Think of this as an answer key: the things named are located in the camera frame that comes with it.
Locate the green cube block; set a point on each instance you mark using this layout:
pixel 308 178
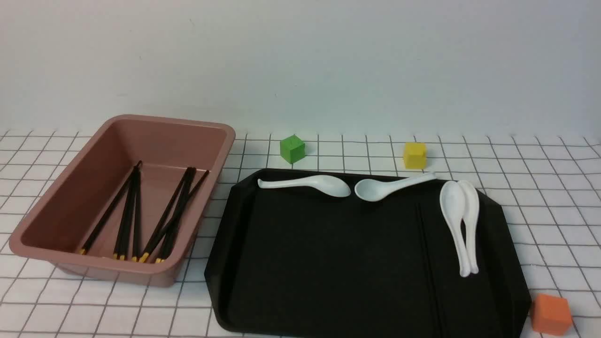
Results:
pixel 292 149

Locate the white spoon far left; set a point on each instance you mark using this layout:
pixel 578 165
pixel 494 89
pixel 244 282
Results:
pixel 329 185

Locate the white spoon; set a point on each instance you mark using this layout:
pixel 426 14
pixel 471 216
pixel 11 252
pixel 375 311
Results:
pixel 470 219
pixel 373 190
pixel 329 185
pixel 452 203

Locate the white spoon centre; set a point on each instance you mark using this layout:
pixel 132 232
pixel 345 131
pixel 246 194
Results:
pixel 373 190

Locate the black plastic tray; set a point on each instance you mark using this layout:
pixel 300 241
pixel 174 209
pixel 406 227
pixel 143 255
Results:
pixel 297 262

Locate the black chopstick right pair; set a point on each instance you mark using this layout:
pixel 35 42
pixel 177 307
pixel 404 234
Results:
pixel 172 225

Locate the yellow cube block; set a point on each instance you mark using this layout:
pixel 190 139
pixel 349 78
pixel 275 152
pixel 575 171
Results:
pixel 415 156

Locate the white spoon right inner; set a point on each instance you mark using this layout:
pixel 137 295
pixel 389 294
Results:
pixel 452 203

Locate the black chopstick upright middle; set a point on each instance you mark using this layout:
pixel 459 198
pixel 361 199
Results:
pixel 136 237

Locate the white spoon right outer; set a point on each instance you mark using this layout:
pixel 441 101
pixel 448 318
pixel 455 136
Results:
pixel 470 219

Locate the pink plastic bin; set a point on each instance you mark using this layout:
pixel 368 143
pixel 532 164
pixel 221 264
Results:
pixel 57 227

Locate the black chopstick centre right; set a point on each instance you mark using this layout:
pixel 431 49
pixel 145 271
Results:
pixel 179 193

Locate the black chopstick rightmost long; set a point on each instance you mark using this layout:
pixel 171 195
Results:
pixel 193 189

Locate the black chopstick leftmost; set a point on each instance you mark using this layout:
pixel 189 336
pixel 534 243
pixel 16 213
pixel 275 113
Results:
pixel 104 218

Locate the orange cube block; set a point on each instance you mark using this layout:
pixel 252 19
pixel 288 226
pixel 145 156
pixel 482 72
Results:
pixel 551 315

